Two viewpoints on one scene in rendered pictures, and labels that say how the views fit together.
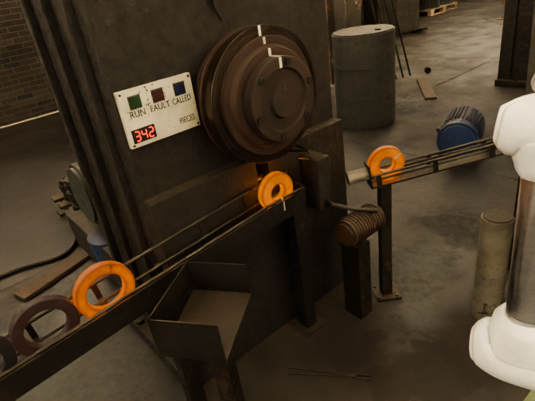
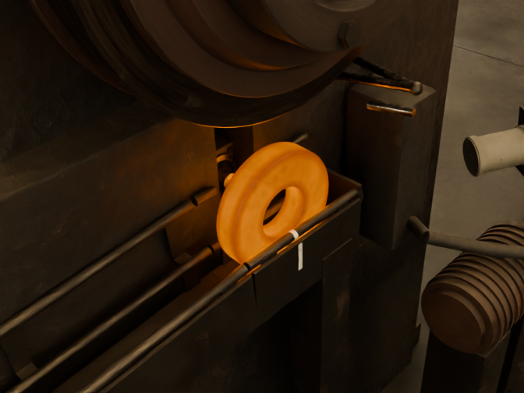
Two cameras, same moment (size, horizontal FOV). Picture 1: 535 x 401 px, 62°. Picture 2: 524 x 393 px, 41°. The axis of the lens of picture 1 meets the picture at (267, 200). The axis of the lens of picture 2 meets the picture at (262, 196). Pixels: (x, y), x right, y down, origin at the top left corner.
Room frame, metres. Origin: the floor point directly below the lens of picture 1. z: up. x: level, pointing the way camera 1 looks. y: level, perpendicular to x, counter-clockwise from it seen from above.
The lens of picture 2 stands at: (0.89, 0.06, 1.23)
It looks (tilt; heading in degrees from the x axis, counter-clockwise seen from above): 36 degrees down; 353
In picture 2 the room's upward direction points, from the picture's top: 3 degrees counter-clockwise
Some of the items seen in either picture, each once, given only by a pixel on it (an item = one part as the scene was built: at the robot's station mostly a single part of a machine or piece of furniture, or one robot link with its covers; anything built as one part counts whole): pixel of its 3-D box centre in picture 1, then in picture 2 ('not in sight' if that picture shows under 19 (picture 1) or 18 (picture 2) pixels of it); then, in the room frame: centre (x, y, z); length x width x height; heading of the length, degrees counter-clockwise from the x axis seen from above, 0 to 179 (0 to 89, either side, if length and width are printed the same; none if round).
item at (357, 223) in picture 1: (361, 262); (472, 370); (1.63, -0.38, 0.27); 0.22 x 0.13 x 0.53; 127
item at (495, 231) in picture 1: (491, 267); not in sight; (1.46, -0.90, 0.26); 0.12 x 0.12 x 0.52
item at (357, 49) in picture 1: (364, 76); not in sight; (4.29, -1.12, 0.45); 0.59 x 0.59 x 0.89
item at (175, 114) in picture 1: (160, 110); not in sight; (1.43, 0.30, 1.15); 0.26 x 0.02 x 0.18; 127
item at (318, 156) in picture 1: (316, 181); (384, 161); (1.69, -0.22, 0.68); 0.11 x 0.08 x 0.24; 37
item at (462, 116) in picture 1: (462, 130); not in sight; (3.21, -1.60, 0.17); 0.57 x 0.31 x 0.34; 147
